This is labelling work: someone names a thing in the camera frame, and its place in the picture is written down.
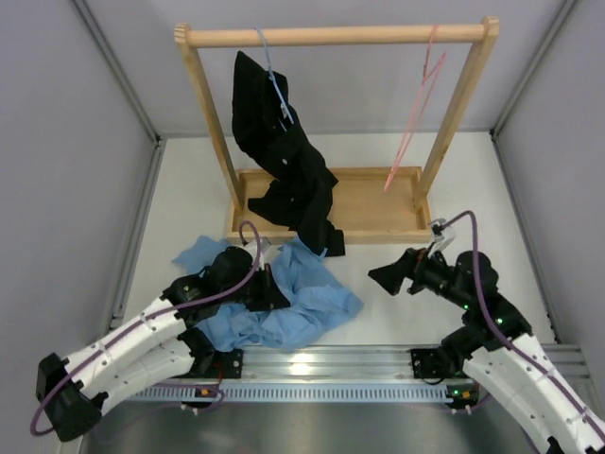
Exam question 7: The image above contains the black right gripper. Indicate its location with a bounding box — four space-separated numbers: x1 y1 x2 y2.
369 240 474 309

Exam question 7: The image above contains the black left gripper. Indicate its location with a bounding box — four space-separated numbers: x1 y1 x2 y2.
220 262 290 311

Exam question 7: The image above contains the light blue shirt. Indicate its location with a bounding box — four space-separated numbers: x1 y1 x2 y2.
163 236 363 352

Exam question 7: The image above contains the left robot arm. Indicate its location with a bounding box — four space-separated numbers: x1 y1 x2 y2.
35 244 290 443

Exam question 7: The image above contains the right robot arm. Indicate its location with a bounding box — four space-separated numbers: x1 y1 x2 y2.
368 248 604 453

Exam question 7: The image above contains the black shirt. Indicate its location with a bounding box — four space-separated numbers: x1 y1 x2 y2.
232 51 345 256

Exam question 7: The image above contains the blue plastic hanger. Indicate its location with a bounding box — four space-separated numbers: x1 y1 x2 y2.
255 27 294 131

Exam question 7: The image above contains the pink plastic hanger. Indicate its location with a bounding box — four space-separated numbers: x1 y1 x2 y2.
383 25 446 192

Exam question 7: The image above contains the wooden clothes rack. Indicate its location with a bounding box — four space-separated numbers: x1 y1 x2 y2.
174 16 499 245

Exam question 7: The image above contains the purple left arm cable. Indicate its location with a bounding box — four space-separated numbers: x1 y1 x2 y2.
30 219 266 436

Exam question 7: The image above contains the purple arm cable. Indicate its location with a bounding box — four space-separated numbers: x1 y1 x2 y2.
432 210 605 441
30 219 266 436

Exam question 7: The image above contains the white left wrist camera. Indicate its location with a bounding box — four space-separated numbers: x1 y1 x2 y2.
243 236 271 261

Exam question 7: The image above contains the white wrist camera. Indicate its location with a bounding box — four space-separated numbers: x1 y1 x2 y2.
428 218 456 256
243 236 271 261

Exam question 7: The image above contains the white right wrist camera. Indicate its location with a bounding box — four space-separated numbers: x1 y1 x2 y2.
428 218 456 256

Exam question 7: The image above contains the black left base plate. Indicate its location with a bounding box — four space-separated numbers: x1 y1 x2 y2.
185 349 244 379

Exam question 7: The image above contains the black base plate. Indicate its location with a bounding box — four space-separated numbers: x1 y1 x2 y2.
410 347 466 385
185 349 244 379

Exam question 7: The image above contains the aluminium mounting rail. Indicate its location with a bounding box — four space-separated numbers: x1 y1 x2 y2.
108 343 587 382

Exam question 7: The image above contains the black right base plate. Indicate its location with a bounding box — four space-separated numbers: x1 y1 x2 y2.
410 347 466 385

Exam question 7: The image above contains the grey slotted cable duct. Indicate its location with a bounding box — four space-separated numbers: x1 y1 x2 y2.
127 380 474 404

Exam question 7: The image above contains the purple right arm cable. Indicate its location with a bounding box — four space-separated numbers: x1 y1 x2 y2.
432 210 605 441

